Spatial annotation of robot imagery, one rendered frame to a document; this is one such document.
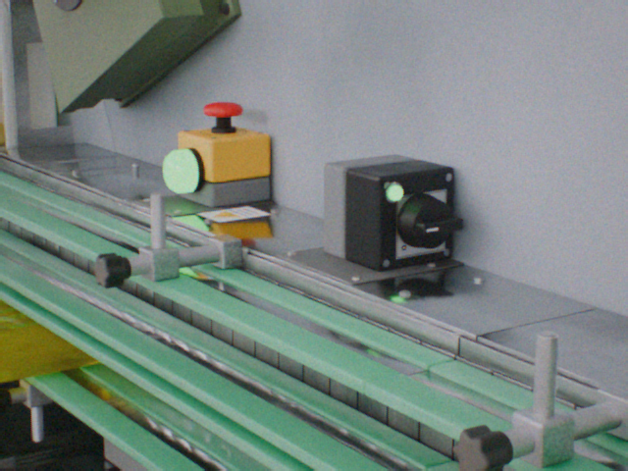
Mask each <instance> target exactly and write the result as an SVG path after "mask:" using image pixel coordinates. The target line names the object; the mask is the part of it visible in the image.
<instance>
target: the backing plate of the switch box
mask: <svg viewBox="0 0 628 471"><path fill-rule="evenodd" d="M276 257H280V258H283V259H285V260H287V261H289V262H292V263H295V264H297V265H300V266H302V267H305V268H309V269H311V270H314V271H317V272H319V273H322V274H324V275H327V276H330V277H332V279H336V280H339V281H341V282H344V283H346V284H349V285H352V286H356V285H363V284H368V283H373V282H377V281H383V280H389V279H394V278H399V276H405V275H410V274H416V273H421V272H427V271H432V270H437V269H442V268H448V267H453V266H458V265H464V263H462V262H459V261H456V260H453V259H446V260H441V261H434V262H429V263H424V264H418V265H412V266H406V267H401V268H396V269H390V270H385V271H375V270H373V269H370V268H367V267H364V266H360V265H358V264H355V263H352V262H349V261H347V260H346V259H341V258H338V257H336V256H332V255H330V254H327V253H325V252H324V246H320V247H314V248H308V249H301V250H295V252H290V253H284V254H277V255H276Z"/></svg>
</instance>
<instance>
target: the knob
mask: <svg viewBox="0 0 628 471"><path fill-rule="evenodd" d="M397 230H398V234H399V236H400V238H401V239H402V241H403V242H404V243H406V244H407V245H410V246H413V247H419V248H420V247H425V248H435V247H437V246H439V245H442V244H443V243H444V242H445V241H446V239H447V238H448V236H449V234H450V233H451V232H457V231H461V230H462V219H461V218H458V217H455V216H452V215H451V211H450V209H449V207H448V206H447V205H446V204H445V203H444V202H442V201H440V200H438V199H436V197H435V196H433V195H431V194H428V193H423V192H422V193H416V194H413V195H411V196H410V198H408V199H407V200H406V201H405V202H404V204H403V205H402V207H401V209H400V211H399V214H398V217H397Z"/></svg>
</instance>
